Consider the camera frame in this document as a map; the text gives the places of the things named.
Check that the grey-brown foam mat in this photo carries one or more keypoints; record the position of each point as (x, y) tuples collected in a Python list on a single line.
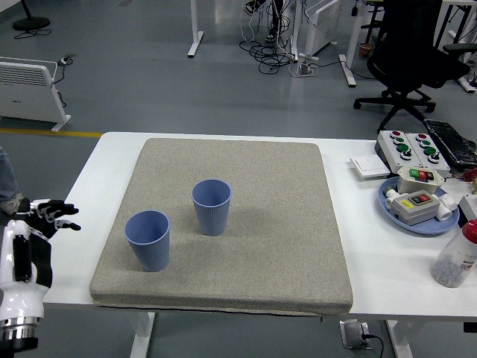
[(261, 223)]

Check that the cream switch box coloured buttons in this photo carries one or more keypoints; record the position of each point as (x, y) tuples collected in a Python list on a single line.
[(411, 182)]

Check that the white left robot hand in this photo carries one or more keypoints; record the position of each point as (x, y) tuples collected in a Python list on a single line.
[(20, 298)]

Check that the seated person's legs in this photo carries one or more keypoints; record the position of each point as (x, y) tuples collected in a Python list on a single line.
[(274, 18)]

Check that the grey push-button switch box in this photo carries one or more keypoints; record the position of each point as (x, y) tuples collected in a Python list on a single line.
[(413, 210)]

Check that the white power strip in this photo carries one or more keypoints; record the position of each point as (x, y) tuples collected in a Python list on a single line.
[(306, 69)]

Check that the white desk leg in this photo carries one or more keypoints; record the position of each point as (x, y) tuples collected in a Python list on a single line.
[(348, 63), (195, 33)]

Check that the white three-button control box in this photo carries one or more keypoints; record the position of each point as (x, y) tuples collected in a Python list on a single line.
[(391, 149), (439, 160)]

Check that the white table leg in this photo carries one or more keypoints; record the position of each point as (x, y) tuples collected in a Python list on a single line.
[(143, 335), (400, 339)]

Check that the clear bottle with red cap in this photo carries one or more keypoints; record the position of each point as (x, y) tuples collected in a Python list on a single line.
[(454, 257)]

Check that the blue ribbed plastic cup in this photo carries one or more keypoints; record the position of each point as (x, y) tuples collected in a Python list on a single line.
[(212, 220), (149, 253)]

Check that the white wall switch plate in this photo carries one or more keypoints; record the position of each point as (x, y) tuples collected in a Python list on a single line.
[(369, 168)]

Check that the black fan stand base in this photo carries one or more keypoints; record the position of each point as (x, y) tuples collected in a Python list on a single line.
[(31, 23)]

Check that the grey floor outlet plug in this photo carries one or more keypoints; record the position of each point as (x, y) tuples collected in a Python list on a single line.
[(68, 59)]

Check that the black office chair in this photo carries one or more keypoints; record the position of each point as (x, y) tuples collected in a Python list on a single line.
[(410, 56)]

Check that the person's leg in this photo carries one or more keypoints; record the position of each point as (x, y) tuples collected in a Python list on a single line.
[(7, 182)]

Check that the large white panel heater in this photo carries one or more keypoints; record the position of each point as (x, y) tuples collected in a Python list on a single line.
[(26, 97)]

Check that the black wrapped keyboard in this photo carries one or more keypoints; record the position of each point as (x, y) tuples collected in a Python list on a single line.
[(452, 143)]

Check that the small white panel heater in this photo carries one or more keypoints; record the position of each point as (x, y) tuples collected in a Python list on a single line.
[(324, 22)]

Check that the blue plastic plate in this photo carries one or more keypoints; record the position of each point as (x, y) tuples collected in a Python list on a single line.
[(428, 227)]

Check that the small brown can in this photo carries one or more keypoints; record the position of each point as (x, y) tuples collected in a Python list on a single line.
[(366, 50)]

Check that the silver floor socket box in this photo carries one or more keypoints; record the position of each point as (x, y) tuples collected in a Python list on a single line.
[(352, 333)]

